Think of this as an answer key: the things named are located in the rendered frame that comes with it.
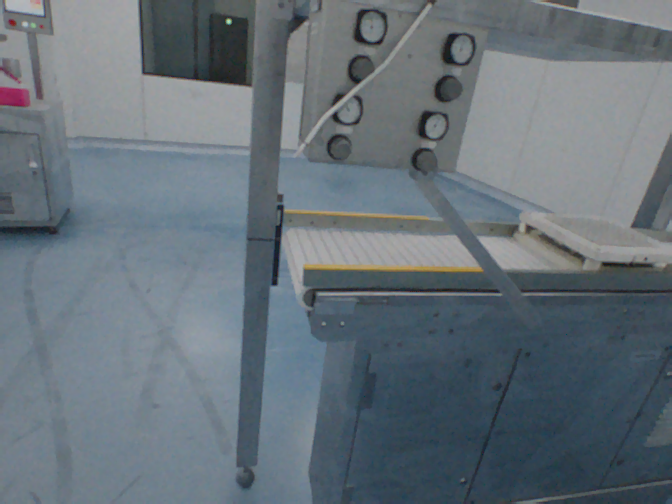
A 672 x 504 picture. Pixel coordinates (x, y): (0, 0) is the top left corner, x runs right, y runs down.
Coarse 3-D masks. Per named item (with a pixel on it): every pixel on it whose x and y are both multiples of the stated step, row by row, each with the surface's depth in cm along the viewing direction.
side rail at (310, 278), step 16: (304, 272) 66; (320, 272) 66; (336, 272) 67; (352, 272) 68; (368, 272) 68; (384, 272) 69; (400, 272) 70; (416, 272) 71; (432, 272) 71; (448, 272) 72; (464, 272) 73; (480, 272) 74; (512, 272) 75; (528, 272) 76; (544, 272) 77; (560, 272) 78; (576, 272) 79; (592, 272) 80; (608, 272) 81; (624, 272) 82; (640, 272) 83; (656, 272) 85
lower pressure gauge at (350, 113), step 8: (336, 96) 52; (344, 96) 52; (344, 104) 52; (352, 104) 53; (360, 104) 53; (336, 112) 52; (344, 112) 53; (352, 112) 53; (360, 112) 53; (336, 120) 53; (344, 120) 53; (352, 120) 53
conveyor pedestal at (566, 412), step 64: (384, 384) 87; (448, 384) 91; (512, 384) 96; (576, 384) 101; (640, 384) 106; (320, 448) 106; (384, 448) 95; (448, 448) 100; (512, 448) 106; (576, 448) 112; (640, 448) 119
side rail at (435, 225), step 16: (288, 224) 91; (304, 224) 92; (320, 224) 92; (336, 224) 93; (352, 224) 94; (368, 224) 95; (384, 224) 96; (400, 224) 97; (416, 224) 98; (432, 224) 99; (480, 224) 102; (496, 224) 103; (512, 224) 104
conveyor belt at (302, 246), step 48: (288, 240) 87; (336, 240) 88; (384, 240) 92; (432, 240) 96; (480, 240) 100; (336, 288) 70; (384, 288) 72; (432, 288) 75; (480, 288) 77; (528, 288) 80; (576, 288) 83; (624, 288) 86
